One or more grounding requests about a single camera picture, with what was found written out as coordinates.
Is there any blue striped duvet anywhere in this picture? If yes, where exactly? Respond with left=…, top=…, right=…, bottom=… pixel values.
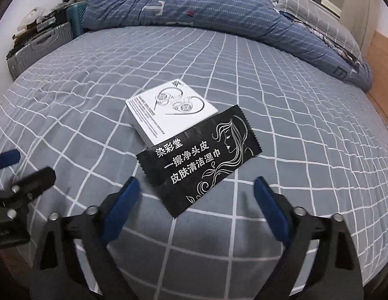
left=83, top=0, right=372, bottom=92

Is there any grey checked pillow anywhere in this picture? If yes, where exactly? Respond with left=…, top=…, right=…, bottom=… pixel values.
left=275, top=0, right=362, bottom=62

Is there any beige curtain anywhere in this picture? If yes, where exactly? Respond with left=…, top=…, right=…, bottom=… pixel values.
left=340, top=0, right=380, bottom=56

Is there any wooden bed frame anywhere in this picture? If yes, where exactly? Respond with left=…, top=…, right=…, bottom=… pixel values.
left=366, top=31, right=388, bottom=127

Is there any white earphone box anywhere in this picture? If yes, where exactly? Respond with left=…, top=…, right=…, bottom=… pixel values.
left=125, top=78, right=218, bottom=148

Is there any grey checked bed sheet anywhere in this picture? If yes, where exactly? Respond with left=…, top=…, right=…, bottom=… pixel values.
left=0, top=26, right=388, bottom=299

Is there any black wet wipe sachet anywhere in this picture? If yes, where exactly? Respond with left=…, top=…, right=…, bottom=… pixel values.
left=137, top=105, right=262, bottom=218

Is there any white cap on suitcase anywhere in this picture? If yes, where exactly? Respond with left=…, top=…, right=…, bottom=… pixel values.
left=17, top=7, right=45, bottom=31

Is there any teal suitcase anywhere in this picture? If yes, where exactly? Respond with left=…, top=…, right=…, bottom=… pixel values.
left=66, top=1, right=87, bottom=39

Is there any grey hard suitcase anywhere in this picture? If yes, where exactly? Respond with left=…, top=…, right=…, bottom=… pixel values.
left=7, top=22, right=73, bottom=80

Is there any clutter on suitcases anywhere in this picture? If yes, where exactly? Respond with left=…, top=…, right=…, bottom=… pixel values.
left=12, top=0, right=85, bottom=46

